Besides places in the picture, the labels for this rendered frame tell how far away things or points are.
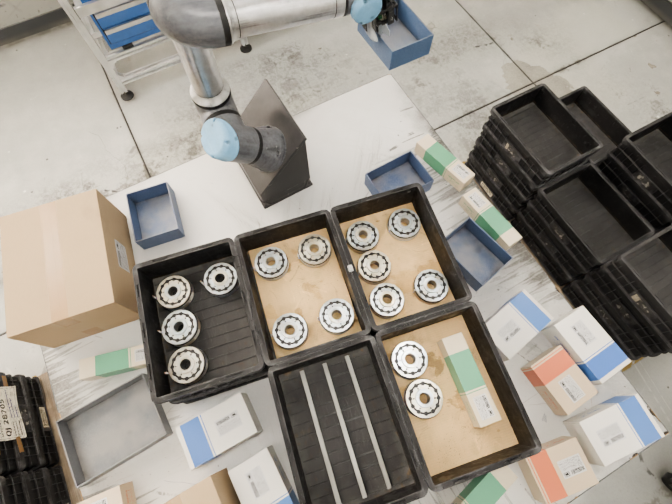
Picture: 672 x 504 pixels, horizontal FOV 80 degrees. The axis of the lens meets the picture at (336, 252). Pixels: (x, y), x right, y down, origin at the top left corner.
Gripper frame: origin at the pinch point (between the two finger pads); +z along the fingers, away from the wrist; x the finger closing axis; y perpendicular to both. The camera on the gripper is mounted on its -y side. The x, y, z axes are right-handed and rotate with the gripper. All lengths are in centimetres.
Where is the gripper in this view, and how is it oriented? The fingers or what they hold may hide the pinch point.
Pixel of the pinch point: (374, 35)
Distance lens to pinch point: 140.8
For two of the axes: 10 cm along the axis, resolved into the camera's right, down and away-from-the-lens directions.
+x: 8.8, -4.7, 0.5
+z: 1.1, 3.1, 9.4
